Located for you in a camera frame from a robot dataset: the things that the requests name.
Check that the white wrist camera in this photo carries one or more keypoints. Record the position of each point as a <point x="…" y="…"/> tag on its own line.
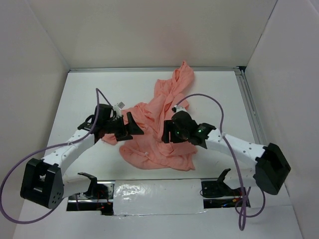
<point x="117" y="108"/>
<point x="177" y="109"/>

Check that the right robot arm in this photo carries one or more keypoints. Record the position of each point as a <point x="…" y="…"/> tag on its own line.
<point x="268" y="167"/>

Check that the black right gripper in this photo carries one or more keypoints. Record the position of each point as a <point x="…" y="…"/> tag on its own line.
<point x="169" y="125"/>

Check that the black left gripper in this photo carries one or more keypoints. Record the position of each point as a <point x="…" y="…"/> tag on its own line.
<point x="133" y="129"/>

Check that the glossy white tape sheet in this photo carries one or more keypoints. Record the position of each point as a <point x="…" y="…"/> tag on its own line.
<point x="157" y="197"/>

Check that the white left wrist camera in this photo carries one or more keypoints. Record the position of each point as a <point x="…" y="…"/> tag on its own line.
<point x="117" y="108"/>

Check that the aluminium frame rail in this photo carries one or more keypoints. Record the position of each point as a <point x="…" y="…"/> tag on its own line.
<point x="134" y="85"/>

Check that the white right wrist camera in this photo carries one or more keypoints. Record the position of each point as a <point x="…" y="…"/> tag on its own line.
<point x="177" y="109"/>

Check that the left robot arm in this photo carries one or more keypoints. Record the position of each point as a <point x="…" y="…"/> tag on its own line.
<point x="44" y="180"/>

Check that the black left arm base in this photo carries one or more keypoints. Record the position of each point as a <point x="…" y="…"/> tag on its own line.
<point x="101" y="200"/>

